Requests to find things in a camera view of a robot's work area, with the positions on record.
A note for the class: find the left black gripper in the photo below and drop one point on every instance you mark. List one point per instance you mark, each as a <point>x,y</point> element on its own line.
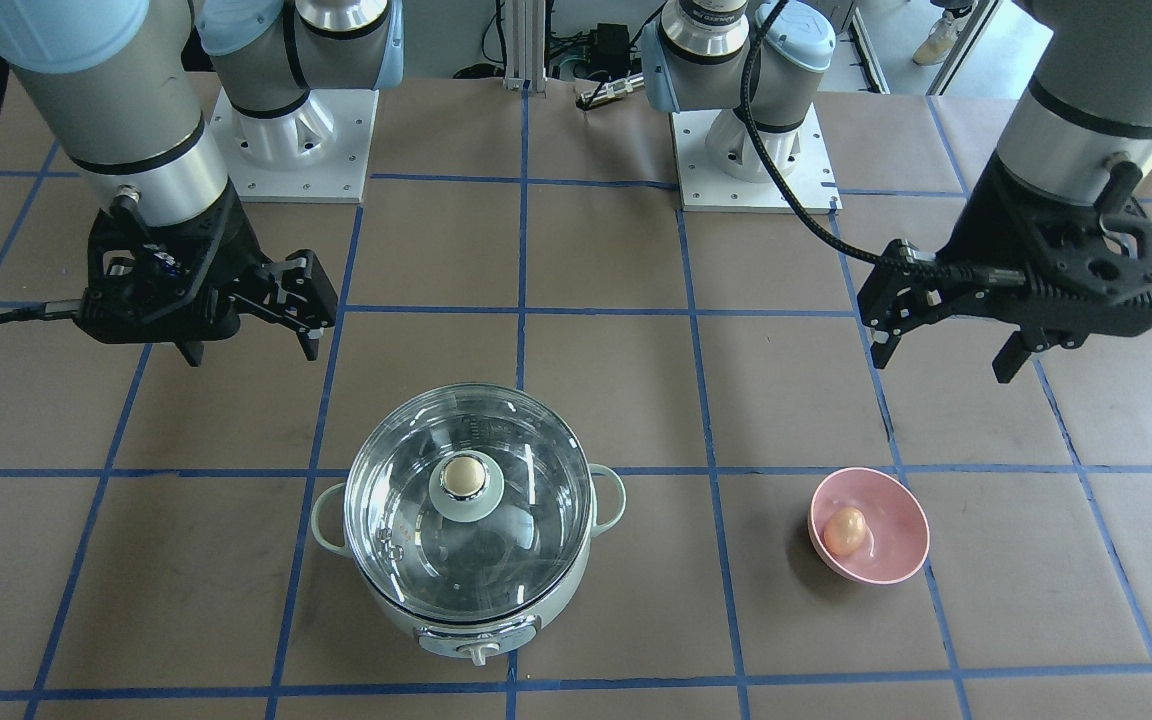
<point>966,238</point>

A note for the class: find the pale green electric pot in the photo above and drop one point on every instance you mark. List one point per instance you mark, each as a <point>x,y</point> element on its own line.
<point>468,540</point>

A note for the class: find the beige egg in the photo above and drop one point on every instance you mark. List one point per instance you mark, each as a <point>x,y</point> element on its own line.
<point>845,532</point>

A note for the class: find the glass pot lid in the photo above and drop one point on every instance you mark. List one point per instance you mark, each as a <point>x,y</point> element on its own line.
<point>468,492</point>

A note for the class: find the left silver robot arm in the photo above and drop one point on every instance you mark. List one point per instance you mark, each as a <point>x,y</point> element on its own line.
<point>717,55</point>

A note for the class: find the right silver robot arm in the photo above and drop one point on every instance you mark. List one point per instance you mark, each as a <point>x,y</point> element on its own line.
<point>177,112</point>

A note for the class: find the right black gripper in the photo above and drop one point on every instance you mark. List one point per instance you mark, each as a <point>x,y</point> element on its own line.
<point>233,243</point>

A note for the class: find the silver metal connector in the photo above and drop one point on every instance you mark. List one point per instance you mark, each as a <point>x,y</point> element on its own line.
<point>610,91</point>

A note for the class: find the pink bowl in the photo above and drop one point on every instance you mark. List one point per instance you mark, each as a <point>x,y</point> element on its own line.
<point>900,535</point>

